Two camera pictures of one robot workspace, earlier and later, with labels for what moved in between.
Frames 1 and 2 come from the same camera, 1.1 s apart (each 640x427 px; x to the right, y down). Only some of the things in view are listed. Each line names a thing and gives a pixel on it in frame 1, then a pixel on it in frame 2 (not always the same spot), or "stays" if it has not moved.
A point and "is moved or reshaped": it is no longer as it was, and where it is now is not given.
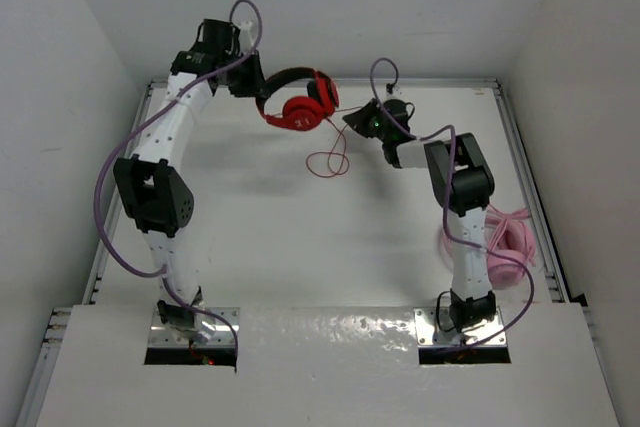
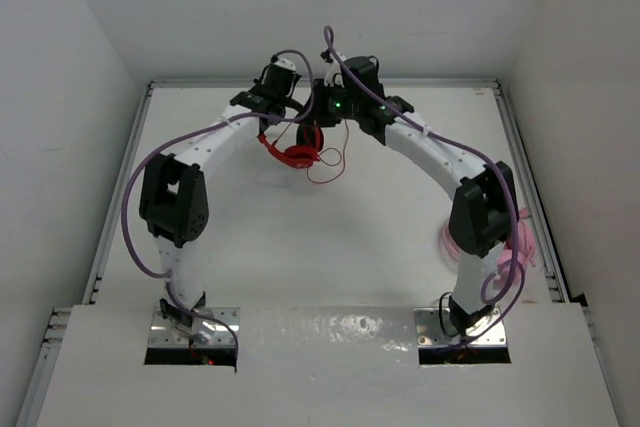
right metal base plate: x=429 y=333 stays
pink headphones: x=508 y=232 stays
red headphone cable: x=348 y=109 is moved or reshaped
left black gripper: x=248 y=75 to x=279 y=110
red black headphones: x=300 y=113 is moved or reshaped
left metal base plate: x=165 y=335 stays
